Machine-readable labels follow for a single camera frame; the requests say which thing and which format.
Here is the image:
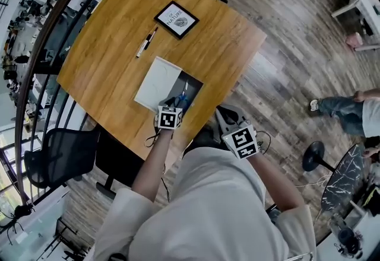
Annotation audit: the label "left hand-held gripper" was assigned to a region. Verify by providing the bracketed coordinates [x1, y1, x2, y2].
[154, 96, 183, 130]

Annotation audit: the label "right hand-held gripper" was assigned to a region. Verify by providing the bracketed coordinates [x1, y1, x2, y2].
[215, 104, 258, 160]

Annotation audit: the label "blue-handled scissors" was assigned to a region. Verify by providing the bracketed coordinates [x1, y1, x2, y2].
[175, 81, 190, 109]

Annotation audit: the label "white drawer box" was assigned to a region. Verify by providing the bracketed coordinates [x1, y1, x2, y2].
[134, 56, 204, 118]

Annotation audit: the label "person's left forearm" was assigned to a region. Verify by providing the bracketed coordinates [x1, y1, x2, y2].
[131, 129, 173, 203]

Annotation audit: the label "person's right forearm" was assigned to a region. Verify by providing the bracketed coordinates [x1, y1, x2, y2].
[251, 154, 305, 212]

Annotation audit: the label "person's dark trousers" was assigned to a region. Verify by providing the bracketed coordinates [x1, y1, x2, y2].
[183, 128, 231, 155]

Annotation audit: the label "black and white marker pen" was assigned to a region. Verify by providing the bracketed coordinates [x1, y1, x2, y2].
[135, 27, 159, 58]

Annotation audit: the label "person's beige shirt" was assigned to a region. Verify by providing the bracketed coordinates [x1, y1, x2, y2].
[94, 147, 317, 261]

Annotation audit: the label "black marble round table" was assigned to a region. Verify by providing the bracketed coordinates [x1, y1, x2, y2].
[321, 143, 365, 213]

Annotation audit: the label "dark metal balcony railing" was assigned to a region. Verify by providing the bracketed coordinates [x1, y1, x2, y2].
[14, 0, 125, 204]

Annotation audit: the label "pink small object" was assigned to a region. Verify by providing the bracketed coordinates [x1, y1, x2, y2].
[346, 31, 363, 49]

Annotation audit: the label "group of seated people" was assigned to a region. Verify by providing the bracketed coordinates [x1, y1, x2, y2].
[2, 0, 57, 100]

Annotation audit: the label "large window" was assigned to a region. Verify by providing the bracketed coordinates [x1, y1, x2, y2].
[0, 132, 30, 222]

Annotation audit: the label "black tripod stand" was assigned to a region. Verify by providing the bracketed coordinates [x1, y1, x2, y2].
[0, 202, 36, 244]

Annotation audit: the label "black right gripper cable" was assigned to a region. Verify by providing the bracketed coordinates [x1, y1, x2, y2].
[255, 130, 271, 154]

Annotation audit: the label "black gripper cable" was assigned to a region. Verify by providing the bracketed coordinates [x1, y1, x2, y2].
[255, 130, 271, 154]
[144, 132, 163, 148]

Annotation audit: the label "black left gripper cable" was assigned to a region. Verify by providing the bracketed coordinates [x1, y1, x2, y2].
[144, 132, 163, 148]

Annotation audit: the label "black picture frame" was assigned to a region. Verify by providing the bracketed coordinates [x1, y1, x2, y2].
[153, 1, 200, 40]

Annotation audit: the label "white floor cable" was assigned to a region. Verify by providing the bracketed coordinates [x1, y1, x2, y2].
[295, 175, 330, 188]

